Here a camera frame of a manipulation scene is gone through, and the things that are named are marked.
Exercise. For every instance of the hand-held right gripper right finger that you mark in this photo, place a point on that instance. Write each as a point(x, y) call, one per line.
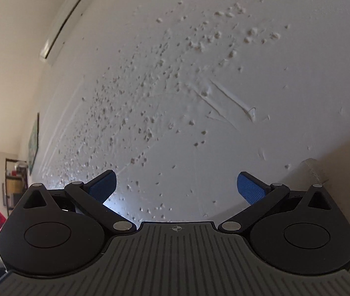
point(249, 188)

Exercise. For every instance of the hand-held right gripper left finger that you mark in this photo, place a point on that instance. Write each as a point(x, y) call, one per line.
point(103, 185)

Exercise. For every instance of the dark wooden shelf unit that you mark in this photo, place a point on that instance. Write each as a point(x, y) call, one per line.
point(14, 182)

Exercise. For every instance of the framed wall picture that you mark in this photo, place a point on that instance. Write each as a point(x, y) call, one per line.
point(34, 144)

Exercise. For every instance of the white wall air conditioner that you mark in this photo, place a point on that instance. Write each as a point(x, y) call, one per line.
point(66, 18)

